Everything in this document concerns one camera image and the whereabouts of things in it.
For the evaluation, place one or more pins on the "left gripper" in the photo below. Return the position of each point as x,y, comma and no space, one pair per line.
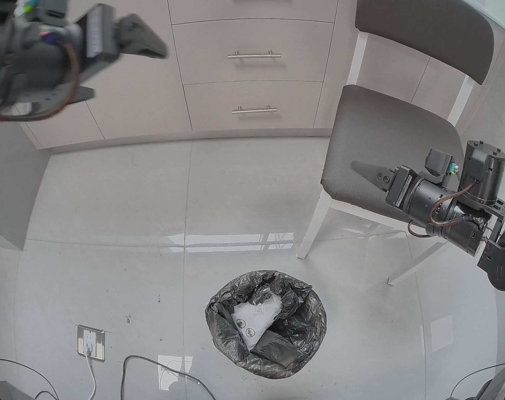
48,56

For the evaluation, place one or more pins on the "grey padded white chair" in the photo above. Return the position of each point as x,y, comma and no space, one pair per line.
394,140

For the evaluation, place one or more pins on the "beige cabinet with drawers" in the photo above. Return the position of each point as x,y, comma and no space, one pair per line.
144,98

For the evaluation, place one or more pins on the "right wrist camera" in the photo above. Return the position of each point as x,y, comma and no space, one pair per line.
438,161

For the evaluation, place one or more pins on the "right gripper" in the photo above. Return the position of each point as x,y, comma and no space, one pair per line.
427,206

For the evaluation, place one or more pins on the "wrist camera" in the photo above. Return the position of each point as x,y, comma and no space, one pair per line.
52,0
438,161

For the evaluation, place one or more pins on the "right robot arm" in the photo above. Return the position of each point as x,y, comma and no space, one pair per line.
486,169

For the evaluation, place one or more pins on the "clear printed wrapper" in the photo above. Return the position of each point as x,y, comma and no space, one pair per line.
252,319

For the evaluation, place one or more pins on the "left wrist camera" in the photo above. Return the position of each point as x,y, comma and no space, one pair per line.
52,0

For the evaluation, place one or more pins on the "black plastic bag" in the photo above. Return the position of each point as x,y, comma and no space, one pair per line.
306,331

